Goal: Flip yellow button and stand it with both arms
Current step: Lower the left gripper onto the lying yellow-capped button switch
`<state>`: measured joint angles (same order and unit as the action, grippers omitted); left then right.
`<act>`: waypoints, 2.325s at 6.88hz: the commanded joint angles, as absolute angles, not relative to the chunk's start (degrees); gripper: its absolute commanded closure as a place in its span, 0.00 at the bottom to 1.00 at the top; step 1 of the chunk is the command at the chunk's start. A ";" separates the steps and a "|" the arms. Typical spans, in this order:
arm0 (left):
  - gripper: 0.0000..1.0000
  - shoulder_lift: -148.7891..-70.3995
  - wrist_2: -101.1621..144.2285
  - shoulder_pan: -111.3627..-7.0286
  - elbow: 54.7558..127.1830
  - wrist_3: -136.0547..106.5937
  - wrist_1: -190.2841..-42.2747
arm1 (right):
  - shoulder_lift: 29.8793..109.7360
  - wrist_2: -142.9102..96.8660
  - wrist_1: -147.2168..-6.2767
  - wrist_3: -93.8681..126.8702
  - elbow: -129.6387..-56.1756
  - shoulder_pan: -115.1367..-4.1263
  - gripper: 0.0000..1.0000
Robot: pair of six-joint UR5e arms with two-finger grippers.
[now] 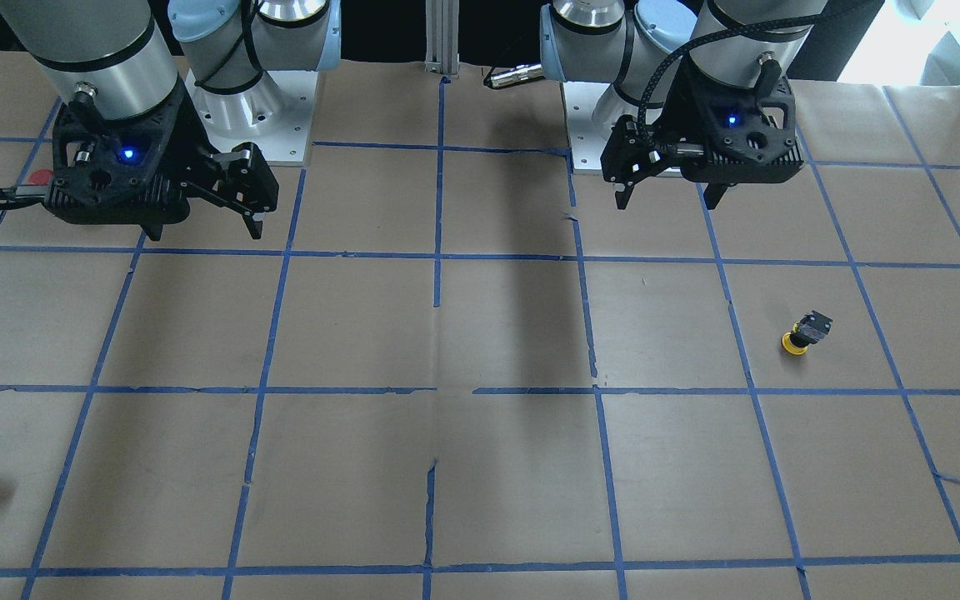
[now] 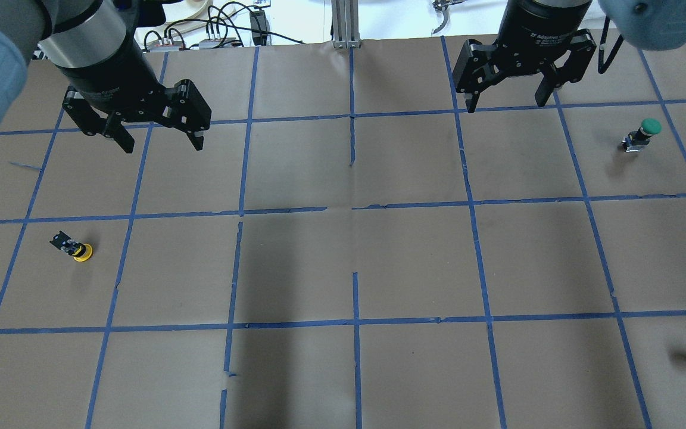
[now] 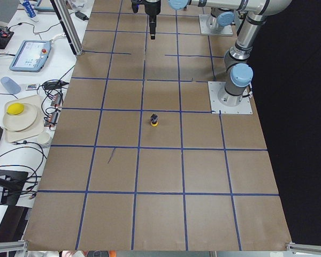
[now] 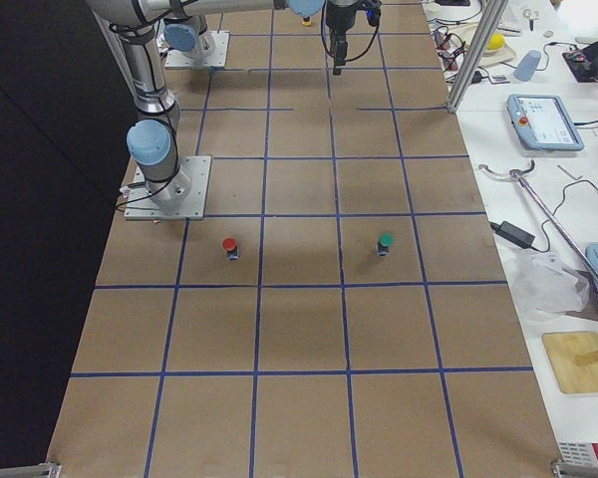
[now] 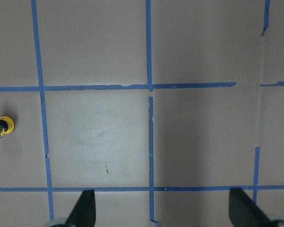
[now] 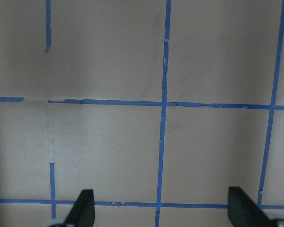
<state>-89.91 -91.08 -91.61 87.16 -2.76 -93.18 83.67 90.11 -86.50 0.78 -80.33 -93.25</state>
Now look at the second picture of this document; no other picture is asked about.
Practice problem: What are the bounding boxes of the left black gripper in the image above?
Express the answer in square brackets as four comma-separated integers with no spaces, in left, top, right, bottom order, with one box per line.
[61,47,212,154]

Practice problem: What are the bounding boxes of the green push button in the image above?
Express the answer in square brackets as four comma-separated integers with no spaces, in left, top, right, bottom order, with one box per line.
[621,119,662,154]

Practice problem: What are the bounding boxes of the black power adapter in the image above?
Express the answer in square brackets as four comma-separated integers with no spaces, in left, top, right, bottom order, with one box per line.
[250,8,269,46]

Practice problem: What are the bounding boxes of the yellow push button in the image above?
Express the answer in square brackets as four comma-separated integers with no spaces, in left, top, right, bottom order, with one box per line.
[49,231,93,262]

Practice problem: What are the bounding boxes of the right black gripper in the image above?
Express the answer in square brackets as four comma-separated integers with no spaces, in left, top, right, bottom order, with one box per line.
[454,1,597,113]

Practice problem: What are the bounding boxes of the aluminium frame post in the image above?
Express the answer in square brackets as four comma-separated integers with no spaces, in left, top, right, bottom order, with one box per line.
[331,0,361,49]

